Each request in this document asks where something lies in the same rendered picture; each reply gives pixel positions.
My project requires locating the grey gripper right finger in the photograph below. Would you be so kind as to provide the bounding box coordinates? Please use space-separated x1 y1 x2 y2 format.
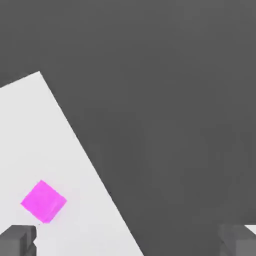
219 224 256 256

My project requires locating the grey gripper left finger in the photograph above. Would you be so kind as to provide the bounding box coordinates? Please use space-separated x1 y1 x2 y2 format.
0 224 38 256

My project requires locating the small magenta cube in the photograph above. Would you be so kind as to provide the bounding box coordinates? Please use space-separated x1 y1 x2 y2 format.
20 179 68 224

